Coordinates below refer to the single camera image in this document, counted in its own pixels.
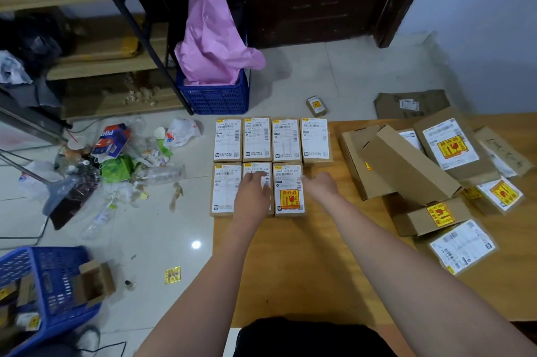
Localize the person's left hand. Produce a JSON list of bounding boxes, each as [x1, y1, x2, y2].
[[233, 171, 273, 222]]

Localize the person's right hand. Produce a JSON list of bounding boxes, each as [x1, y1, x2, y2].
[[301, 172, 340, 207]]

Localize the white label cardboard parcel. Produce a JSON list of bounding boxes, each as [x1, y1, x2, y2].
[[242, 161, 274, 216]]

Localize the red sticker cardboard parcel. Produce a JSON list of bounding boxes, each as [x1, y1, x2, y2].
[[273, 162, 306, 217]]

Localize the person's left forearm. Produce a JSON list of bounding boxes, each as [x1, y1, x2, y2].
[[133, 216, 269, 357]]

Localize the person's right forearm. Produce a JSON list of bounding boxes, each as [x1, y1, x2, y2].
[[321, 199, 537, 357]]

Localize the open plain cardboard box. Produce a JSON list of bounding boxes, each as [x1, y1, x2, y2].
[[339, 125, 399, 201]]

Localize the rows of small labelled boxes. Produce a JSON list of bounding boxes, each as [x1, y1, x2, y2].
[[209, 117, 332, 218]]

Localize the tiny cardboard box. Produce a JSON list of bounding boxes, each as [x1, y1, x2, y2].
[[306, 95, 328, 118]]

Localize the white printed plastic bag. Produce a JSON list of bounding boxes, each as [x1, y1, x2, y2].
[[164, 118, 203, 148]]

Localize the dark blue plastic crate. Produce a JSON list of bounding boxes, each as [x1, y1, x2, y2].
[[176, 68, 251, 116]]

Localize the long plain cardboard box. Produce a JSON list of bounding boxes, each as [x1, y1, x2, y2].
[[362, 124, 463, 206]]

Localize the half hidden labelled box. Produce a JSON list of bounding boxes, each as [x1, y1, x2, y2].
[[398, 129, 425, 152]]

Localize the flattened brown cardboard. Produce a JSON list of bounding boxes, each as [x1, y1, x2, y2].
[[373, 89, 452, 121]]

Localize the brown box yellow red sticker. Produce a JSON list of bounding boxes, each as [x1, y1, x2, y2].
[[391, 196, 473, 238]]

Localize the large box with red sticker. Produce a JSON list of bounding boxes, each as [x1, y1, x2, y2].
[[413, 107, 501, 186]]

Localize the green plastic bag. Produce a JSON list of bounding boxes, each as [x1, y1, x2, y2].
[[100, 154, 137, 184]]

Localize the pile of beige scraps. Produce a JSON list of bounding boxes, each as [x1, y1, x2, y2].
[[121, 85, 162, 109]]

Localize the blue and red snack packet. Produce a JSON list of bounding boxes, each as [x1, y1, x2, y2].
[[91, 123, 131, 160]]

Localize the pink plastic bag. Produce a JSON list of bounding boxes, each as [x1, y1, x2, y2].
[[174, 0, 267, 87]]

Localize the person's black clothing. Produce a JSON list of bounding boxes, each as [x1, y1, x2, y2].
[[233, 317, 397, 357]]

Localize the flat box with white label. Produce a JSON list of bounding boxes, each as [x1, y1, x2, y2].
[[427, 218, 498, 276]]

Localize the crushed clear plastic bottle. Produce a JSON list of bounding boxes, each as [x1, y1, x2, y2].
[[81, 201, 117, 241]]

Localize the small flat red sticker box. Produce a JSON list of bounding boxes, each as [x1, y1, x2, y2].
[[475, 176, 525, 216]]

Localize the black metal shelf rack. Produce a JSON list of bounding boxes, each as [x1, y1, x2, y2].
[[0, 0, 196, 122]]

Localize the handwritten cardboard box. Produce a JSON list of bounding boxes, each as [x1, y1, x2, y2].
[[473, 126, 534, 178]]

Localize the open small cardboard box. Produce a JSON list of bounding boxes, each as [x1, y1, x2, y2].
[[70, 259, 117, 308]]

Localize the yellow padded parcel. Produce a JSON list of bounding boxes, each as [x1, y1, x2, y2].
[[62, 36, 142, 63]]

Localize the person's grey shoe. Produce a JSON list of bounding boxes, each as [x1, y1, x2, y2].
[[76, 326, 102, 355]]

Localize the bright blue plastic basket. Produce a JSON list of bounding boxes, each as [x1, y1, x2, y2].
[[0, 245, 105, 357]]

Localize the black plastic bag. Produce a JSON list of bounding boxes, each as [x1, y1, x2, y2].
[[0, 13, 74, 76]]

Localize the black dustpan with handle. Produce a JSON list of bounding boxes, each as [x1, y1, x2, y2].
[[0, 150, 102, 231]]

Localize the black cable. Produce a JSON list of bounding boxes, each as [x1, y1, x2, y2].
[[0, 214, 52, 246]]

